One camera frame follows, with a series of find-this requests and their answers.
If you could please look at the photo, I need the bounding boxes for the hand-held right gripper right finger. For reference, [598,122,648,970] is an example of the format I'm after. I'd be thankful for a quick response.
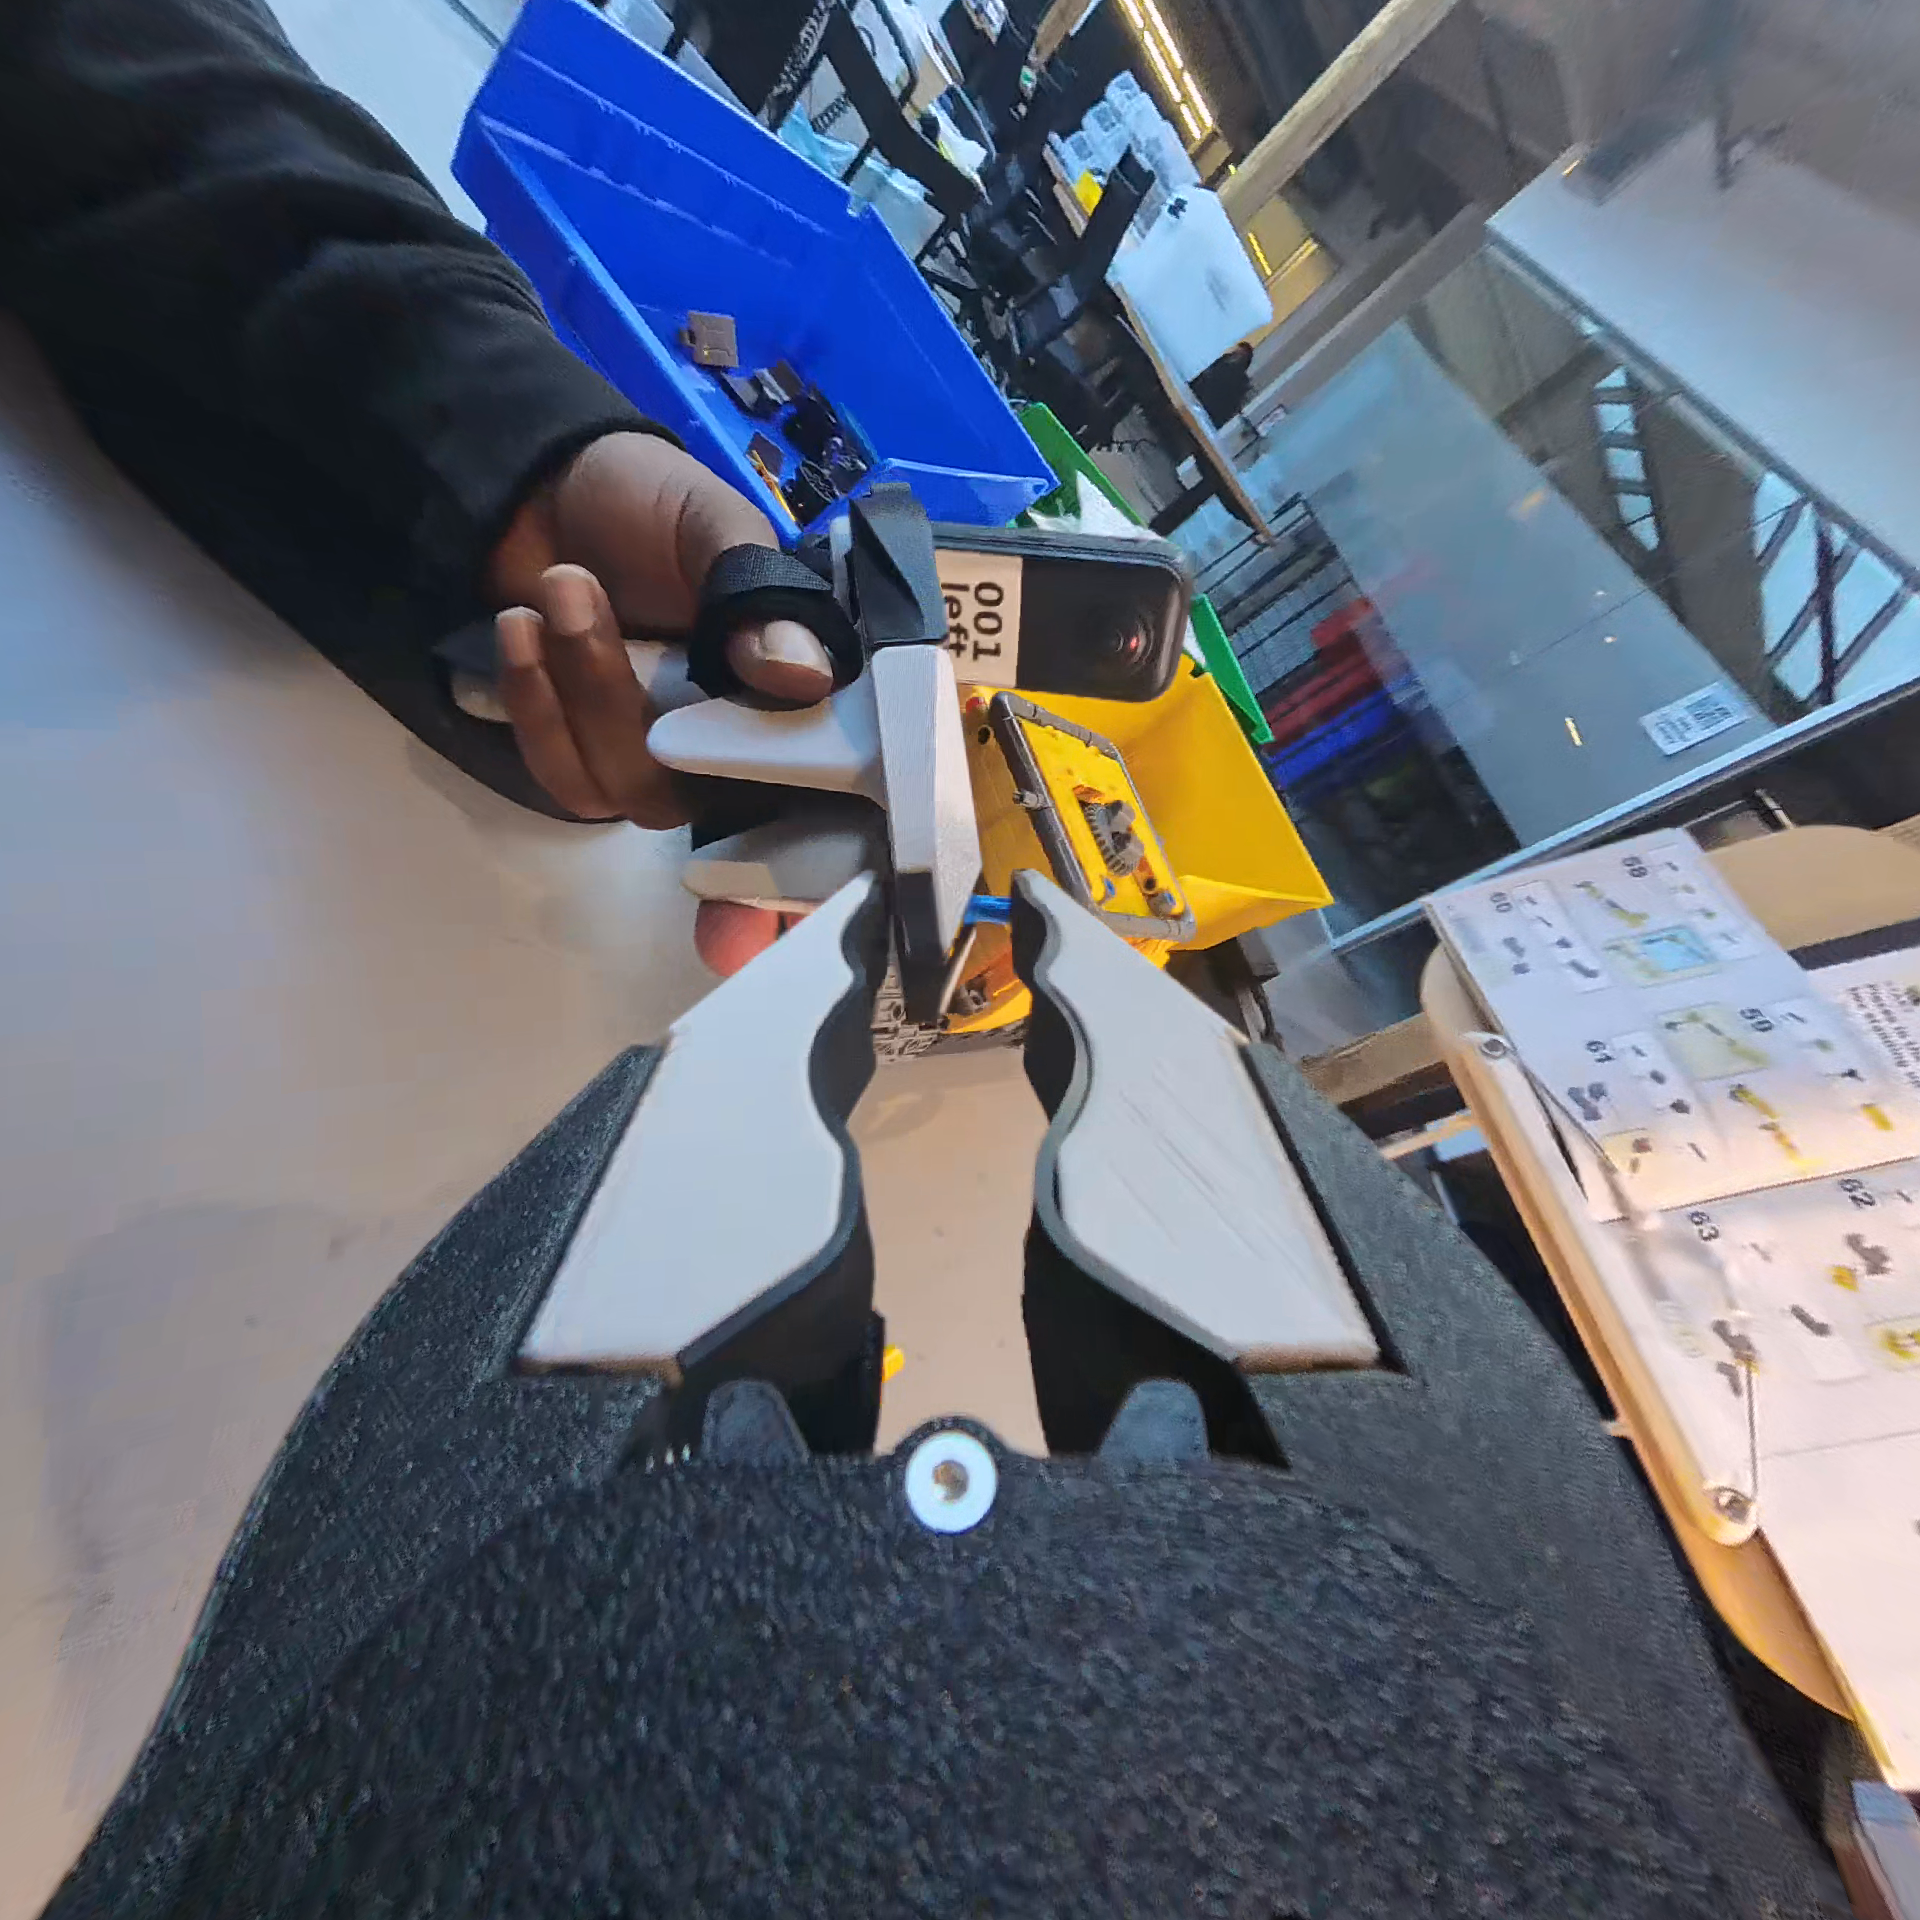
[1012,873,1384,1376]

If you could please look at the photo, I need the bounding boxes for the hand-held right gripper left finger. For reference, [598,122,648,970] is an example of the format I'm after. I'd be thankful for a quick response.
[517,873,893,1382]

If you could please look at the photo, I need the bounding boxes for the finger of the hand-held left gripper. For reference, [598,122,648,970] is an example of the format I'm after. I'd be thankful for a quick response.
[869,643,990,1022]

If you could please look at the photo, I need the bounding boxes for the yellow tracked brick vehicle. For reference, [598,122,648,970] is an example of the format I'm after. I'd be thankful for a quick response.
[872,691,1196,1059]

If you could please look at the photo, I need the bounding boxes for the instruction booklet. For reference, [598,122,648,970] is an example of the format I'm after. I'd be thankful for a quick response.
[1436,832,1920,1480]

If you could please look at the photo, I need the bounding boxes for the grey desk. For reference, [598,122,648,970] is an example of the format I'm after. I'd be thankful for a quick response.
[0,301,1443,1920]

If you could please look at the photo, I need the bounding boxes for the person's left hand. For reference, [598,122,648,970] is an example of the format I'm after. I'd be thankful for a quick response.
[490,430,849,980]

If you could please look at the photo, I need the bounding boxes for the green plastic bin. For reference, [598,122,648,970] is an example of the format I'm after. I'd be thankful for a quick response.
[1006,401,1281,750]

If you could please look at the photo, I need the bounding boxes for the stack of coloured crates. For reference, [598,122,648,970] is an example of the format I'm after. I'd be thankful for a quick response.
[1262,585,1414,801]

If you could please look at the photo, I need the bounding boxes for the yellow plastic bin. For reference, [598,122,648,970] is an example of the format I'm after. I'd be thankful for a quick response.
[961,660,1338,961]

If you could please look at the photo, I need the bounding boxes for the wooden booklet stand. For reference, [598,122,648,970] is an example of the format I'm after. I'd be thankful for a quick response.
[1420,826,1920,1808]

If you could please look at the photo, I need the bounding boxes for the black office chair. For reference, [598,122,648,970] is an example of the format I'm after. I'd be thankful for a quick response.
[826,0,1118,368]

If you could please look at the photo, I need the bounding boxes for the blue plastic bin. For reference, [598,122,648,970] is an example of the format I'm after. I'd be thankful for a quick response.
[450,0,1059,544]

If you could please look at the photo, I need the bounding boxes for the white wall label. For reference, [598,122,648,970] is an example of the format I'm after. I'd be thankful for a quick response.
[1641,682,1762,762]

